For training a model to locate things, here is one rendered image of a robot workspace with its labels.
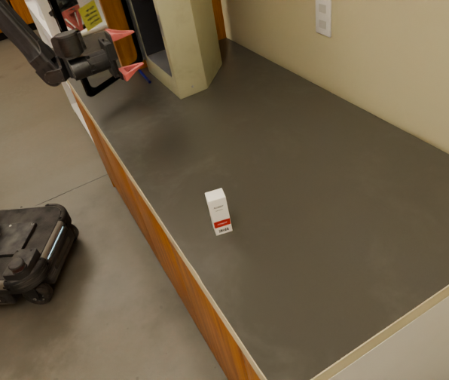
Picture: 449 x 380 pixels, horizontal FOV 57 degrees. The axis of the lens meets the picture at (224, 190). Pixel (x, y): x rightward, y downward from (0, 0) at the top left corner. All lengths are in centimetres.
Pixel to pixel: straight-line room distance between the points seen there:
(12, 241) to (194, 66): 134
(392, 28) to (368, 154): 33
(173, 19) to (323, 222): 82
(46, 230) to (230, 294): 160
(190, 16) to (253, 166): 57
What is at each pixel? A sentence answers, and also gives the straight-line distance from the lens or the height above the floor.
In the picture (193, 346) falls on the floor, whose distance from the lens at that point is 191.
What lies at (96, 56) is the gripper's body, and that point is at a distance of 127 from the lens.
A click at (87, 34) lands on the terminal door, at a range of 158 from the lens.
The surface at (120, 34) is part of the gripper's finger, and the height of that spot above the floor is 125.
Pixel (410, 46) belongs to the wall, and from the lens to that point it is 120.
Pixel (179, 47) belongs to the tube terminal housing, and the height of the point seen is 112.
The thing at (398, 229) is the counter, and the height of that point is 94.
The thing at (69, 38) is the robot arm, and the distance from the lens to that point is 124.
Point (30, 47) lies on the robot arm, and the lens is 130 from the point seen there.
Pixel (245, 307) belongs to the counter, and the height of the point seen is 94.
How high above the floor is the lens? 164
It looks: 40 degrees down
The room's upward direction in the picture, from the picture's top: 12 degrees counter-clockwise
